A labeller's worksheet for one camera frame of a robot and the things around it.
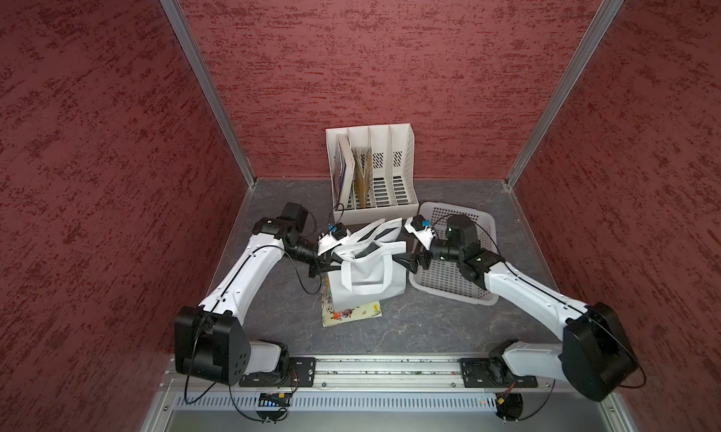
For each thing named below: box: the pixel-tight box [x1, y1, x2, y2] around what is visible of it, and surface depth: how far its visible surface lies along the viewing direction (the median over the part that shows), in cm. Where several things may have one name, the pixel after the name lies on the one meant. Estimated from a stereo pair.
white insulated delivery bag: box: [326, 216, 407, 313], surface depth 72 cm
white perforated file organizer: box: [324, 123, 419, 231], surface depth 105 cm
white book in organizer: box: [334, 133, 355, 208], surface depth 100 cm
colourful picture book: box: [321, 272, 383, 328], surface depth 85 cm
